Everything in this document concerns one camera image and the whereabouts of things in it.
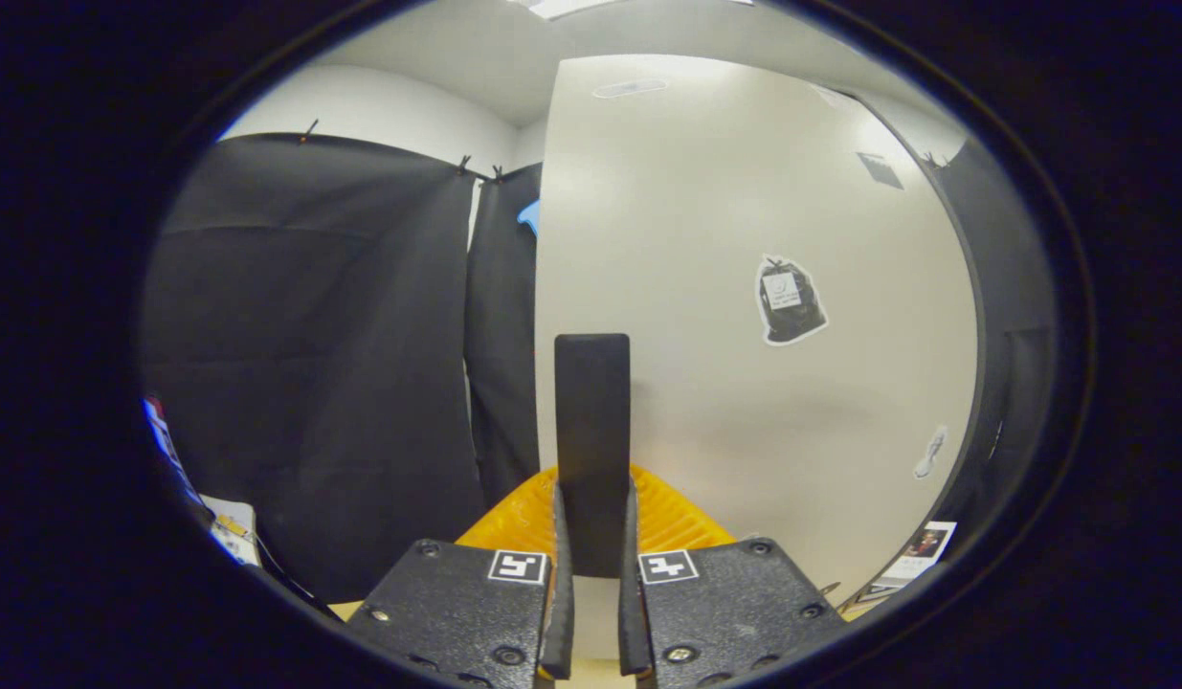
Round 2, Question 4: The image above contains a white photo-cover book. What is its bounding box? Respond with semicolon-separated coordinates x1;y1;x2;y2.
878;522;958;587

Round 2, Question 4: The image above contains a white printed card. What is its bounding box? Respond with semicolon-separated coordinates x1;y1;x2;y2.
200;496;263;567

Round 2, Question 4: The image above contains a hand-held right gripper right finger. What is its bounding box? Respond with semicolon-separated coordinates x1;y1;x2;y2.
617;464;848;689

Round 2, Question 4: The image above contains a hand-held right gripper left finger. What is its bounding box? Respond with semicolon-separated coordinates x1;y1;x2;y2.
346;466;577;689

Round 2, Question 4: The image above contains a black cable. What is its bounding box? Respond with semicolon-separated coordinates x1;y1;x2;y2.
254;536;345;623

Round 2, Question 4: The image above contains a beige cabinet door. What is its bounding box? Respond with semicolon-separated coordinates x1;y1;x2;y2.
533;55;981;661

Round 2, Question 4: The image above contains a black cabinet door handle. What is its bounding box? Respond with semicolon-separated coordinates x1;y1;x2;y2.
554;333;632;580

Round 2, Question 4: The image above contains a grey book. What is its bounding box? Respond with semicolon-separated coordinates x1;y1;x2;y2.
837;578;900;615

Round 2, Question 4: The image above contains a black backdrop cloth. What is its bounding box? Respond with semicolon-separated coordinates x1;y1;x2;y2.
139;124;1060;604

